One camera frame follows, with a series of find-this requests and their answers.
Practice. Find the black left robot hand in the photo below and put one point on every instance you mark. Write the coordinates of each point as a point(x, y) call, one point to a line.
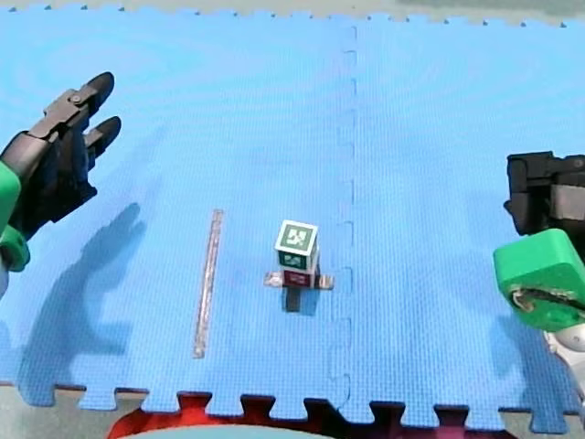
point(55, 174)

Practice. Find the red cube white marks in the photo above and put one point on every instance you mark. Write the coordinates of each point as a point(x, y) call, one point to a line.
point(299, 278)

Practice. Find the green cube white marks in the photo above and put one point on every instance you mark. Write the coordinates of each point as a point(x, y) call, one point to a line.
point(296, 244)

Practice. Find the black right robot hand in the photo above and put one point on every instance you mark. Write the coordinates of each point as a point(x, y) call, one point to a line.
point(548, 192)

